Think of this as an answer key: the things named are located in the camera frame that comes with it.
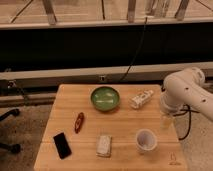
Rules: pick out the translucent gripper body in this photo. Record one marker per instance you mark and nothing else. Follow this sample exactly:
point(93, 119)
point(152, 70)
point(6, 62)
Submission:
point(166, 120)

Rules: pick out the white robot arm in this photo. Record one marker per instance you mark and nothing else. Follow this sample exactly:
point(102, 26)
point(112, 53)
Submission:
point(184, 87)

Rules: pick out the green ceramic bowl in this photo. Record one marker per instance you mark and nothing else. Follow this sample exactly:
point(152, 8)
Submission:
point(105, 98)

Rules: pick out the white paper cup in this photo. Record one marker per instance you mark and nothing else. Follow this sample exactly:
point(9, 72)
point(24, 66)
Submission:
point(146, 141)

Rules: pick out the white rectangular sponge block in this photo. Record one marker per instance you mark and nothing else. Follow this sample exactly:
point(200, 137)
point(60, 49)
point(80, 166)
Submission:
point(104, 146)

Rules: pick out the wooden table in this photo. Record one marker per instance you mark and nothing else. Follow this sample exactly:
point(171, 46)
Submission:
point(121, 125)

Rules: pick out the red pocket knife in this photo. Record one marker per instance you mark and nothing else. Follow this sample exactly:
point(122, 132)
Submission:
point(78, 123)

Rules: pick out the black smartphone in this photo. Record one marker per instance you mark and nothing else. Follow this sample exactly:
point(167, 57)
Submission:
point(62, 145)

